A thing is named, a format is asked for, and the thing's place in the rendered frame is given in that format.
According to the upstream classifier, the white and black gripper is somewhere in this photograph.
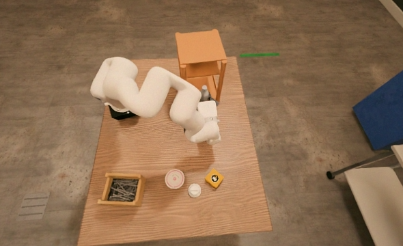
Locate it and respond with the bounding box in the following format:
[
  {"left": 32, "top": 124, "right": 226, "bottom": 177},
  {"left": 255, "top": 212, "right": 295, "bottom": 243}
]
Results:
[{"left": 196, "top": 92, "right": 219, "bottom": 119}]

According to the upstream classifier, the orange wooden shelving unit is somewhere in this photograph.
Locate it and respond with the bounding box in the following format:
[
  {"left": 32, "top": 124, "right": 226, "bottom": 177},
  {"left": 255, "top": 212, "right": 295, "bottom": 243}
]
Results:
[{"left": 176, "top": 29, "right": 227, "bottom": 102}]

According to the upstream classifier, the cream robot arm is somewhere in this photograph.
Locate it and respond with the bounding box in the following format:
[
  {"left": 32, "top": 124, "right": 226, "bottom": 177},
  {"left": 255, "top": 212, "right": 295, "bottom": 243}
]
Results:
[{"left": 90, "top": 57, "right": 221, "bottom": 145}]

